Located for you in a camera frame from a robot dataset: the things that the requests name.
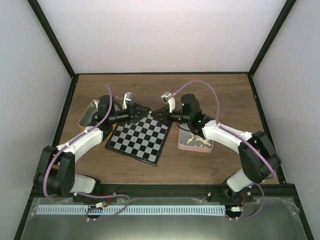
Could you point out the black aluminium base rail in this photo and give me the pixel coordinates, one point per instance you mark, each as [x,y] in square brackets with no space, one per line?
[210,192]

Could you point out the right black frame post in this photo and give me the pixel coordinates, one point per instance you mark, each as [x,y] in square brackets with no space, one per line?
[276,27]

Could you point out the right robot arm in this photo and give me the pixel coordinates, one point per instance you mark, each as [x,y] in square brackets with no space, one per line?
[259,158]

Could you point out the black and silver chessboard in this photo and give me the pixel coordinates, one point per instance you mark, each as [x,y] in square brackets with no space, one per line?
[143,141]

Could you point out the blue slotted cable duct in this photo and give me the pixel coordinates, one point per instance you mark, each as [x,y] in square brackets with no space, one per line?
[199,210]

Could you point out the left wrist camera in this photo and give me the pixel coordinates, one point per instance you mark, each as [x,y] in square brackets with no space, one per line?
[127,98]

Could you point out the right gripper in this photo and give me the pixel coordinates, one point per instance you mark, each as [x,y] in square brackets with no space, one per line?
[165,117]

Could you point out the pink tin tray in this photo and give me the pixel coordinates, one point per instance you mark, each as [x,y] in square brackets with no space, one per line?
[184,133]

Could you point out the black frame post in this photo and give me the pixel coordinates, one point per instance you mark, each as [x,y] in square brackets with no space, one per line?
[276,27]
[41,17]

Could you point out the yellow tin tray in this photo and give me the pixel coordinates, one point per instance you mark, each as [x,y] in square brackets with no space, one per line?
[86,117]

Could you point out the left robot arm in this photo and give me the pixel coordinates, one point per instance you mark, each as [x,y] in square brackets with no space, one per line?
[55,173]

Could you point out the left black frame post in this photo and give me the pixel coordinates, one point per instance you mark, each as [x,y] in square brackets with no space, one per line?
[41,17]

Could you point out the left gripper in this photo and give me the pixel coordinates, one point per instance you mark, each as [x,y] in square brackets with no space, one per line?
[134,113]

